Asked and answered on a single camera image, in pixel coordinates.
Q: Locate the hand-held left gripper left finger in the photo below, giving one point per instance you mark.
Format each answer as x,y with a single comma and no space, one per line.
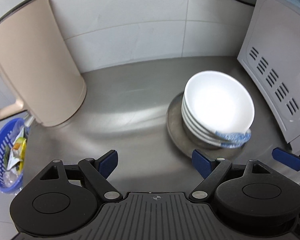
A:
107,162

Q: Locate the clear plastic wrapper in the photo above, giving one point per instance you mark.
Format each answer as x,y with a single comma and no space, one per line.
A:
10,178

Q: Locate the beige electric kettle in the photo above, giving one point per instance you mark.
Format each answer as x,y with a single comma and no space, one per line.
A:
35,60

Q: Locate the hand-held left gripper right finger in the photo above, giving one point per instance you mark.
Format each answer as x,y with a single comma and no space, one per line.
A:
202,163

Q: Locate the light grey microwave oven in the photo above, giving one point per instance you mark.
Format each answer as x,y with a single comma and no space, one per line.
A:
277,42

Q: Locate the green yellow packet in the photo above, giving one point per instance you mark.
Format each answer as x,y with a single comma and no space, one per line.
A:
17,146

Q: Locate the white ceramic bowl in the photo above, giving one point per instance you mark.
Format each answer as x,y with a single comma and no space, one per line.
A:
201,137
215,100
198,132
197,127

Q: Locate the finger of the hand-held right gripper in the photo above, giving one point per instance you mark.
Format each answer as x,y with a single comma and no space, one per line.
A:
287,158

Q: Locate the embossed metal plate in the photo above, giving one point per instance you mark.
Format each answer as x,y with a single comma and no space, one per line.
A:
175,125

